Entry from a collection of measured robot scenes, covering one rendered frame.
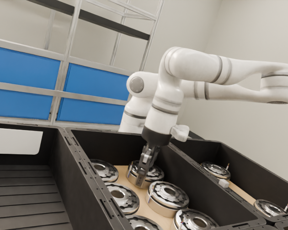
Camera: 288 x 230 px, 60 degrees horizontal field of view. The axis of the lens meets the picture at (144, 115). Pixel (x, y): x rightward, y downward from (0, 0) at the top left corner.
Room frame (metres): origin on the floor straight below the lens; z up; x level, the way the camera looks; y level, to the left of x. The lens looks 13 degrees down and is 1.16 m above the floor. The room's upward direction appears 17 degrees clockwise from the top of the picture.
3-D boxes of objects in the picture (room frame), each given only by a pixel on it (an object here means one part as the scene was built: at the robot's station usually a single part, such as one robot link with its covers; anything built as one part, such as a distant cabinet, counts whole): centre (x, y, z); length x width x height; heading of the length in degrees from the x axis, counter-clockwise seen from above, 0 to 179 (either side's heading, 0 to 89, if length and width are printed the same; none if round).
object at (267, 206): (0.63, -0.42, 0.86); 0.05 x 0.05 x 0.01
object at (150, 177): (0.64, -0.05, 0.86); 0.10 x 0.10 x 0.01
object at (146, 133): (0.61, -0.05, 0.95); 0.08 x 0.08 x 0.09
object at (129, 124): (0.89, 0.03, 0.85); 0.09 x 0.09 x 0.17; 32
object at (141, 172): (0.57, -0.04, 0.87); 0.03 x 0.01 x 0.05; 170
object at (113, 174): (0.56, 0.07, 0.86); 0.10 x 0.10 x 0.01
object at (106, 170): (0.56, 0.07, 0.86); 0.05 x 0.05 x 0.01
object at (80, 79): (2.48, 0.50, 0.60); 0.72 x 0.03 x 0.56; 130
